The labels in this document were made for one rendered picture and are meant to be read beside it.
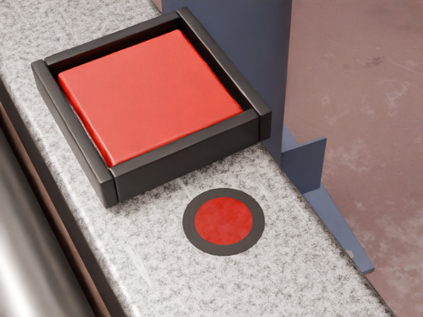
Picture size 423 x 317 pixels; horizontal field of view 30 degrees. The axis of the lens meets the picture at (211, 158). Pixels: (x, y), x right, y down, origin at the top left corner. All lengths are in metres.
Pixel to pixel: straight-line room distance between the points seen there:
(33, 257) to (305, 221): 0.10
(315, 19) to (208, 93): 1.48
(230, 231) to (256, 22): 0.69
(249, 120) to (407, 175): 1.21
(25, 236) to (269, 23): 0.72
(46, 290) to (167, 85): 0.10
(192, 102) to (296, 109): 1.28
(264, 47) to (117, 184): 0.72
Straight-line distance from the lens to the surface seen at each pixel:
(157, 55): 0.35
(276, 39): 1.02
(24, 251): 0.30
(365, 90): 1.65
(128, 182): 0.31
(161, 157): 0.30
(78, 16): 0.39
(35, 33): 0.39
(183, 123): 0.32
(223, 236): 0.30
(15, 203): 0.32
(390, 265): 1.40
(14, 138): 0.40
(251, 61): 1.01
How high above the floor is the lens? 1.17
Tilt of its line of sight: 50 degrees down
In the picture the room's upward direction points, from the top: 2 degrees counter-clockwise
